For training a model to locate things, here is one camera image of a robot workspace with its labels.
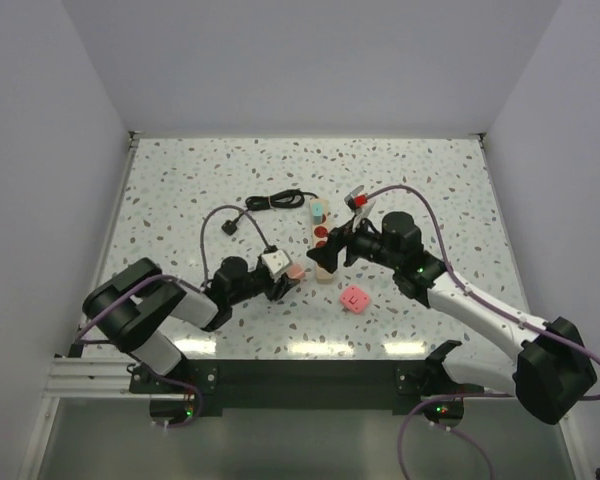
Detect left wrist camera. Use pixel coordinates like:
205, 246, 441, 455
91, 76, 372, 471
260, 249, 293, 280

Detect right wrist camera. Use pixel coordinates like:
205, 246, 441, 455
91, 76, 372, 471
344, 185, 375, 231

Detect salmon pink charger plug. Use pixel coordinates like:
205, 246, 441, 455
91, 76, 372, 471
287, 263, 306, 280

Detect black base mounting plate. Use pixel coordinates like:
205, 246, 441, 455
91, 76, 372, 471
127, 340, 484, 420

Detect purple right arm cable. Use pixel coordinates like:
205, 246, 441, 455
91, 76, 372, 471
367, 184, 600, 480

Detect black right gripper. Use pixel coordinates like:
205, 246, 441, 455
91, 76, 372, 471
306, 212, 400, 275

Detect pink square adapter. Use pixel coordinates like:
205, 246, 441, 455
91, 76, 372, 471
339, 285, 371, 314

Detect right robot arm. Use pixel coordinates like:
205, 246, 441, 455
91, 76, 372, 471
307, 212, 597, 425

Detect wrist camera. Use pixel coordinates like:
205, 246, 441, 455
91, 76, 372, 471
260, 249, 293, 280
344, 185, 375, 231

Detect teal USB charger plug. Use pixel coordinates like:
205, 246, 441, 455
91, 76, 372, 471
310, 200, 324, 225

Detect black power cord with plug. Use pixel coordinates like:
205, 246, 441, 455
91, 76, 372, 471
220, 189, 317, 237

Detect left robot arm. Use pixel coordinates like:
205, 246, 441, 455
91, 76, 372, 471
78, 250, 301, 392

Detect beige power strip red sockets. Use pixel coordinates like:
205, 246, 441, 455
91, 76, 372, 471
307, 197, 340, 285

